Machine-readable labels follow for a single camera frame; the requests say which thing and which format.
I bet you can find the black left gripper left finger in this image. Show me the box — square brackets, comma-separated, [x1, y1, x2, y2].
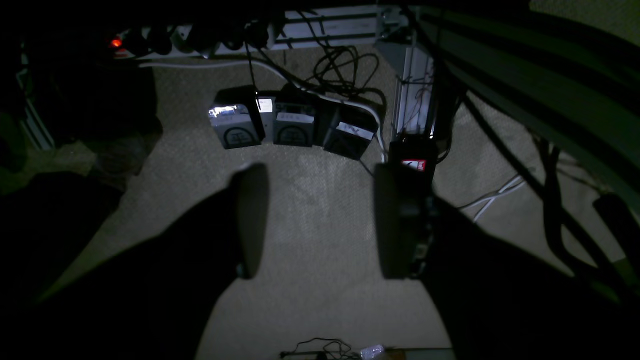
[30, 162, 270, 360]

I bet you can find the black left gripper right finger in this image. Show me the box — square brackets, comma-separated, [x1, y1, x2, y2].
[374, 164, 639, 360]

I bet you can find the black box red label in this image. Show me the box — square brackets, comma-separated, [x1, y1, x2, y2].
[388, 132, 439, 189]

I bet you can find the black power adapter labelled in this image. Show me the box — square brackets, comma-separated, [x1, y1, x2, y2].
[321, 104, 379, 160]

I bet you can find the white power strip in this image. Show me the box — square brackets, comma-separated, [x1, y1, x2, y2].
[106, 22, 285, 60]

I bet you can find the black cable bundle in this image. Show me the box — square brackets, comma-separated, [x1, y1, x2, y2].
[280, 45, 386, 101]

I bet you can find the aluminium frame rail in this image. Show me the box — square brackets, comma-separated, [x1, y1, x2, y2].
[267, 4, 435, 136]

